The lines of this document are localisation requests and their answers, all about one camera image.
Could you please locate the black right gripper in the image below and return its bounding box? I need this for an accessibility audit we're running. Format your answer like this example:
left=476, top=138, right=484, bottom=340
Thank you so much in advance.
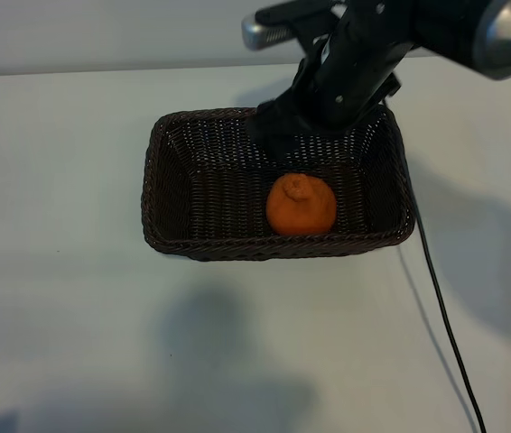
left=247, top=0, right=420, bottom=161

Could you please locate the orange fruit with knobbed top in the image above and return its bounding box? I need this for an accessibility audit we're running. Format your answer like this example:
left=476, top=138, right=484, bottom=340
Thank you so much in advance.
left=265, top=172, right=338, bottom=236

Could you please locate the dark brown woven wicker basket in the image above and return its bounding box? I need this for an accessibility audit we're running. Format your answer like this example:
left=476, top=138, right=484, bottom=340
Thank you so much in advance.
left=140, top=101, right=417, bottom=263

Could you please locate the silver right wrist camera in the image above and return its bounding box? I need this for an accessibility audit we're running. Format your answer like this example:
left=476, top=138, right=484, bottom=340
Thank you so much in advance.
left=241, top=0, right=343, bottom=51

